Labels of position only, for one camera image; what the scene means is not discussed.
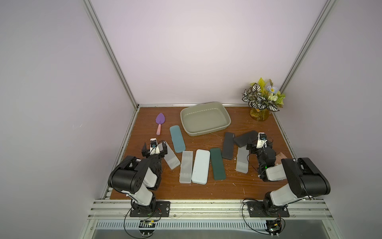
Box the teal ribbed pencil case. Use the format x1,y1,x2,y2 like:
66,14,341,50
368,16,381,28
170,125,186,153

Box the dark grey pencil case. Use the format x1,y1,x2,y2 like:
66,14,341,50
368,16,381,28
233,130,258,147
222,132,234,160

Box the grey-green plastic storage box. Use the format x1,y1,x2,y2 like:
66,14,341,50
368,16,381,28
180,102,231,136

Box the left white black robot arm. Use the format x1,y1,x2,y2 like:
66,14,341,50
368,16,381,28
107,141,168,215

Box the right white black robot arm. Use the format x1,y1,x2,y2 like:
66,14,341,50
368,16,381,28
246,133,331,217

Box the pale blue white pencil case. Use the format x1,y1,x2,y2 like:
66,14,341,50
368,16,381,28
192,149,210,185

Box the dark green pencil case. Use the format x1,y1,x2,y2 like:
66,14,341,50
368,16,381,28
210,148,226,180

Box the artificial flower plant in vase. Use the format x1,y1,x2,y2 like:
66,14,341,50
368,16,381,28
242,78,286,121

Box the left small circuit board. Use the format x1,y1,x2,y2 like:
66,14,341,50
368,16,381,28
138,220,157,238

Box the small circuit board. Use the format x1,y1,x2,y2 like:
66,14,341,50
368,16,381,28
138,220,157,238
265,220,283,237

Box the right small circuit board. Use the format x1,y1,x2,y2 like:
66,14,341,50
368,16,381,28
265,220,283,237

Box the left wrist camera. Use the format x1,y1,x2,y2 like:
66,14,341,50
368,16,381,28
150,138,159,155

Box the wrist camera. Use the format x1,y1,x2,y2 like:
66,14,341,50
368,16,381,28
256,132,267,149
150,138,159,155

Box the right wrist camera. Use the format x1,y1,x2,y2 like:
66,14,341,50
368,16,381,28
256,132,267,149

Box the purple trowel pink handle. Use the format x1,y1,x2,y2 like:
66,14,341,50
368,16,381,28
155,113,165,135

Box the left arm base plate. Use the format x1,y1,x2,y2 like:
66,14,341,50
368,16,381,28
129,201,171,218

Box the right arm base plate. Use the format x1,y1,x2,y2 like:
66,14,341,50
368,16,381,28
246,201,290,218

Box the aluminium front rail frame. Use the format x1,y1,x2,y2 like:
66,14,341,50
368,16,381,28
80,198,343,239

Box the right aluminium corner post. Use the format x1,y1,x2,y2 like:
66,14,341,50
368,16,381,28
280,0,337,93

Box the aluminium corner post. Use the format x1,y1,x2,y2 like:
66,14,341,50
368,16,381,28
280,0,337,93
83,0,139,111

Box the left aluminium corner post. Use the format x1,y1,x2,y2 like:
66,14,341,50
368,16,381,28
83,0,139,111

